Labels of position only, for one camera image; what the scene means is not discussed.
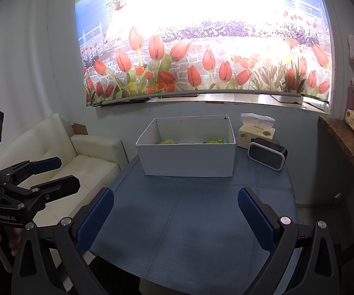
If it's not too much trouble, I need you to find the yellow jelly cup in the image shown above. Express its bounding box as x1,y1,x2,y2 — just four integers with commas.
158,139,178,145

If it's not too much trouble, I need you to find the green seaweed snack bag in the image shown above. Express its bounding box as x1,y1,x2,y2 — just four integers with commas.
203,139,226,144

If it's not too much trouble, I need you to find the white leather sofa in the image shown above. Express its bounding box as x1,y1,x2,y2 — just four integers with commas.
0,112,129,293

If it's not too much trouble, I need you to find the brown cardboard box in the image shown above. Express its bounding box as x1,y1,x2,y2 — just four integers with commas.
71,123,88,135

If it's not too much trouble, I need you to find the blue tablecloth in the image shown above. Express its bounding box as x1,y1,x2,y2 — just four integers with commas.
91,148,297,294

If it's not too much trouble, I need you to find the beige tissue box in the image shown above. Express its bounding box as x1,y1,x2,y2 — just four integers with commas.
237,113,275,148

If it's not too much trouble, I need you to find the white cardboard box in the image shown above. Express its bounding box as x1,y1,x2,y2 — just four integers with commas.
136,115,236,177

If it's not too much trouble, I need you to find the tulip flower wall poster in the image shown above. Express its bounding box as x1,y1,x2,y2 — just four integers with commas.
75,0,332,107

